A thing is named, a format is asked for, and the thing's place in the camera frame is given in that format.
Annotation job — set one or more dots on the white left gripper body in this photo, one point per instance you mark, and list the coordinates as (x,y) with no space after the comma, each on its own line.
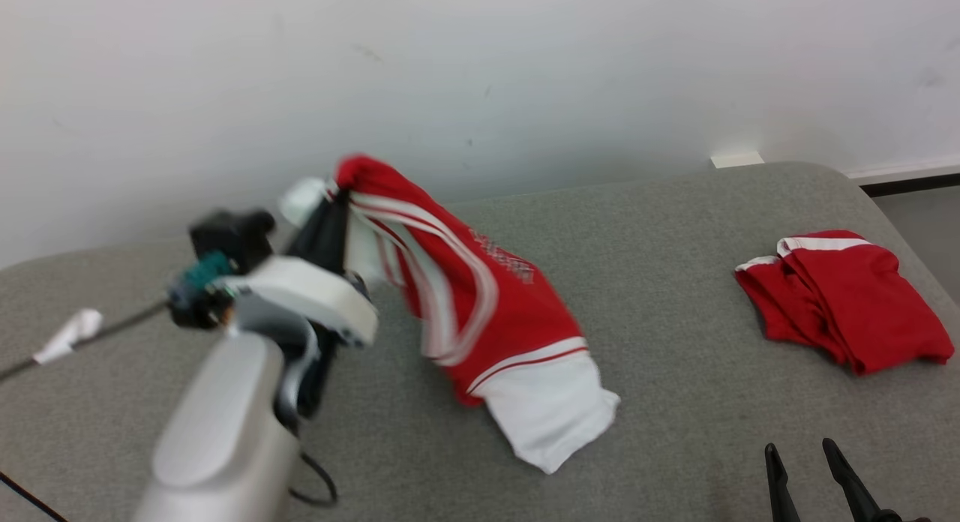
(315,289)

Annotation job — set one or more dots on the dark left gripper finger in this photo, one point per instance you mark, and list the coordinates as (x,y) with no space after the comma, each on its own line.
(313,237)
(339,237)

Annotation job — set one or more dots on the grey fabric sofa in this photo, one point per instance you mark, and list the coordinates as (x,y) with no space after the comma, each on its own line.
(660,402)

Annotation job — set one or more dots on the white wall baseboard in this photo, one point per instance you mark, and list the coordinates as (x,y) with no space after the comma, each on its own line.
(915,169)

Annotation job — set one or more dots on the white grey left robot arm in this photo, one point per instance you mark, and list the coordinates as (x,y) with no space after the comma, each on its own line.
(217,432)

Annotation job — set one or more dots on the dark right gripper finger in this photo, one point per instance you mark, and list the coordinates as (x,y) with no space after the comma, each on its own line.
(855,496)
(781,499)

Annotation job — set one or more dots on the red white basketball jersey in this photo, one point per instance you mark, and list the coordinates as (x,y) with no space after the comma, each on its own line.
(510,312)

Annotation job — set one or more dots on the red shorts white trim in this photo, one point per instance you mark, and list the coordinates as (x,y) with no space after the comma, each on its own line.
(862,297)

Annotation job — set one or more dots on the small white wall block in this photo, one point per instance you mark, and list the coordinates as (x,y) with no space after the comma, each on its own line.
(737,160)

